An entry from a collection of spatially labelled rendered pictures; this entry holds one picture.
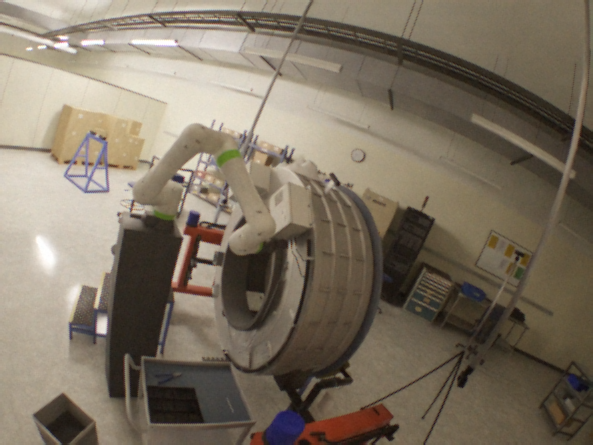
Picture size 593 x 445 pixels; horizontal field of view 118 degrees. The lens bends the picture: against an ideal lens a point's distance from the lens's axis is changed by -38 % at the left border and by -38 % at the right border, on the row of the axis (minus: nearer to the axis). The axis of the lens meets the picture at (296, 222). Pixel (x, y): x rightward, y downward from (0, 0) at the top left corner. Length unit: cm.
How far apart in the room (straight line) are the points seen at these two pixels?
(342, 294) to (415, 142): 577
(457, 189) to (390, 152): 179
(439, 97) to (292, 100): 433
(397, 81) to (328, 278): 376
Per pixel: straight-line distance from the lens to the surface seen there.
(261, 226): 110
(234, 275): 230
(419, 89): 465
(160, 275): 162
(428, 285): 603
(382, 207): 622
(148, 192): 137
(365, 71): 480
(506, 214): 726
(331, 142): 714
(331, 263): 141
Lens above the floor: 193
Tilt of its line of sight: 11 degrees down
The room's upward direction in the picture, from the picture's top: 23 degrees clockwise
